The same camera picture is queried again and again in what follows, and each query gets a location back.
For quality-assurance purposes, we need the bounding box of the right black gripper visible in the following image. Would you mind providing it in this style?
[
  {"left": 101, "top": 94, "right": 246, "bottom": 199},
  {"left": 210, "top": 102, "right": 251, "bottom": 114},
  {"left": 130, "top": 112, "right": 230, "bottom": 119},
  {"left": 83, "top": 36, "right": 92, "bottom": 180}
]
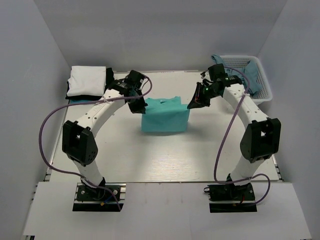
[{"left": 188, "top": 82, "right": 220, "bottom": 110}]

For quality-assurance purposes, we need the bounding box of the teal green t shirt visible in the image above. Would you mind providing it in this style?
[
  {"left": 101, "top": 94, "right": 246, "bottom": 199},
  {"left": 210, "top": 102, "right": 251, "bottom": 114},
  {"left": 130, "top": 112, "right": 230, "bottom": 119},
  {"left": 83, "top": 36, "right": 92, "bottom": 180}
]
[{"left": 141, "top": 96, "right": 190, "bottom": 133}]

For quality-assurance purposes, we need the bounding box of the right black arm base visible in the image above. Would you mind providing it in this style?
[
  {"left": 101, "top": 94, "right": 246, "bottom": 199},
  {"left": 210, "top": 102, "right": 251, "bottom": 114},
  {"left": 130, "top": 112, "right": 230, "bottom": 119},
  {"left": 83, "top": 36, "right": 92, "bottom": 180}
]
[{"left": 203, "top": 183, "right": 257, "bottom": 213}]

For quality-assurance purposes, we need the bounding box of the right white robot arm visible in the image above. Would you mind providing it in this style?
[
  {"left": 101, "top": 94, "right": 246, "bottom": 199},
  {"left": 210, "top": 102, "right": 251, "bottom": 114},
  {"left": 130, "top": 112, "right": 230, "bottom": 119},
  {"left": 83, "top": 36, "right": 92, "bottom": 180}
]
[{"left": 187, "top": 63, "right": 282, "bottom": 200}]

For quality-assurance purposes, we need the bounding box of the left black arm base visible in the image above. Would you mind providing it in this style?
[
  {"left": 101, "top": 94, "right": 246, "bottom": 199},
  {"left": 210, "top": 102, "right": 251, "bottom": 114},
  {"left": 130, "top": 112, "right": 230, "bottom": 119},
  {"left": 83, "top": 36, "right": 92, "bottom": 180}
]
[{"left": 72, "top": 183, "right": 126, "bottom": 213}]

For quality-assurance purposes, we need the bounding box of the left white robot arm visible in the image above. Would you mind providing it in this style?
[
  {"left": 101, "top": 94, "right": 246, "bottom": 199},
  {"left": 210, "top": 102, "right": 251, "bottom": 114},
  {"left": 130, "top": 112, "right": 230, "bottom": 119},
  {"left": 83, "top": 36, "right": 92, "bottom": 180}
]
[{"left": 62, "top": 70, "right": 148, "bottom": 200}]

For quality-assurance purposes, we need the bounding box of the folded black t shirt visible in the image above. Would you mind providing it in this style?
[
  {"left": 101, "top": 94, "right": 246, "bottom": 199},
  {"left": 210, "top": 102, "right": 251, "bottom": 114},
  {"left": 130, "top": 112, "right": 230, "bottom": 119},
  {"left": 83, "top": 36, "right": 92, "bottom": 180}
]
[{"left": 65, "top": 67, "right": 114, "bottom": 101}]

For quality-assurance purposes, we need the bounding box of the grey blue crumpled t shirt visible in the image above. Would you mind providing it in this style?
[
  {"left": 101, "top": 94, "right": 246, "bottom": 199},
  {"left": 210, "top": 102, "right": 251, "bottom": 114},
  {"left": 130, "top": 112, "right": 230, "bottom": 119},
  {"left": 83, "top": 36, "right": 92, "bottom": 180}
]
[{"left": 211, "top": 54, "right": 262, "bottom": 96}]

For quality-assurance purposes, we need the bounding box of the white plastic basket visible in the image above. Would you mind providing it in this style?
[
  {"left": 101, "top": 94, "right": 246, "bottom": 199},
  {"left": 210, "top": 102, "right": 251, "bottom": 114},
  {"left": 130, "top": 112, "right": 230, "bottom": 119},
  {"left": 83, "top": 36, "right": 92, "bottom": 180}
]
[{"left": 220, "top": 55, "right": 273, "bottom": 105}]

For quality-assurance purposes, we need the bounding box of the folded teal t shirt bottom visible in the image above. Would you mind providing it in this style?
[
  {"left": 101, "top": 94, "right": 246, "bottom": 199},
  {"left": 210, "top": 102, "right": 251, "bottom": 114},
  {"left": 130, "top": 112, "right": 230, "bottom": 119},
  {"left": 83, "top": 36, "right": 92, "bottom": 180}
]
[{"left": 69, "top": 99, "right": 97, "bottom": 104}]

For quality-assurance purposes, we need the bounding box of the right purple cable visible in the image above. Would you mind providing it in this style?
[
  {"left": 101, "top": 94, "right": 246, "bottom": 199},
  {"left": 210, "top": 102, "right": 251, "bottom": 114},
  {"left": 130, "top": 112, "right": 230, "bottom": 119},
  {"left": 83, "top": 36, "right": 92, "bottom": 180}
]
[{"left": 201, "top": 66, "right": 271, "bottom": 207}]

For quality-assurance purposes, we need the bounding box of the purple cable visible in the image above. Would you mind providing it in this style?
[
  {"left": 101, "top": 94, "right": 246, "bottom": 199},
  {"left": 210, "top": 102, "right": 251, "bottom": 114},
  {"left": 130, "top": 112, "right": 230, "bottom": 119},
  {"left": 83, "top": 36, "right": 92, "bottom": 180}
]
[
  {"left": 39, "top": 76, "right": 154, "bottom": 211},
  {"left": 201, "top": 66, "right": 271, "bottom": 207}
]

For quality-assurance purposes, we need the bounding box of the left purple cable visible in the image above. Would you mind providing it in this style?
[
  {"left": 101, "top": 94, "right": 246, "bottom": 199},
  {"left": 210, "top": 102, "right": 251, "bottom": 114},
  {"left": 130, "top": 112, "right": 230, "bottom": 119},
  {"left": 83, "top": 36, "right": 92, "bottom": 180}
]
[{"left": 39, "top": 76, "right": 154, "bottom": 211}]

